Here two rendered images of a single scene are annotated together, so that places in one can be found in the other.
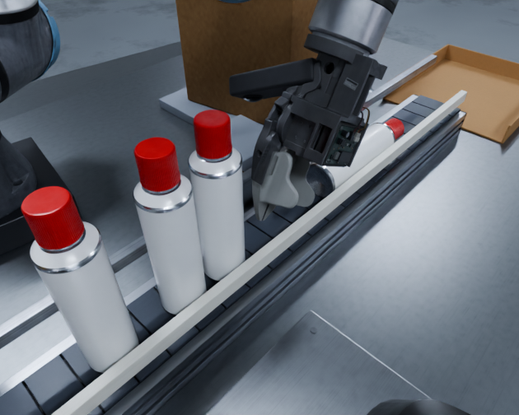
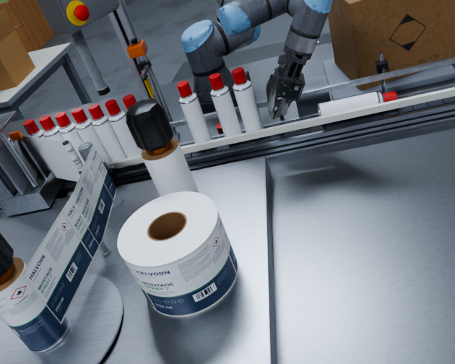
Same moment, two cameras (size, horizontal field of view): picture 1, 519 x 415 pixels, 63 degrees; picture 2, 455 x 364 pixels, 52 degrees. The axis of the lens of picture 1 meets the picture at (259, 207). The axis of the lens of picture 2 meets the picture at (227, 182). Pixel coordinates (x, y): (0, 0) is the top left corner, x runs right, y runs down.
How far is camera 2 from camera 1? 1.00 m
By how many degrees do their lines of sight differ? 47
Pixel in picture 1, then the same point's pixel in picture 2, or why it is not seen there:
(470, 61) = not seen: outside the picture
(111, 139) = not seen: hidden behind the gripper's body
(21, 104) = (268, 54)
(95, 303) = (191, 118)
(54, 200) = (183, 84)
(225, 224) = (243, 110)
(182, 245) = (222, 111)
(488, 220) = (407, 162)
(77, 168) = (260, 89)
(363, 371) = (257, 175)
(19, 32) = not seen: hidden behind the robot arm
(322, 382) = (243, 172)
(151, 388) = (205, 157)
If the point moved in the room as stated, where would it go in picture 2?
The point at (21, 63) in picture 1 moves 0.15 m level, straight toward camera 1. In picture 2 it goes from (236, 39) to (222, 60)
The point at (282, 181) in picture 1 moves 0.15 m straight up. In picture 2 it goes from (272, 101) to (258, 48)
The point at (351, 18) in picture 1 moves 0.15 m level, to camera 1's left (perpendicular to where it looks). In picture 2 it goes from (289, 40) to (248, 34)
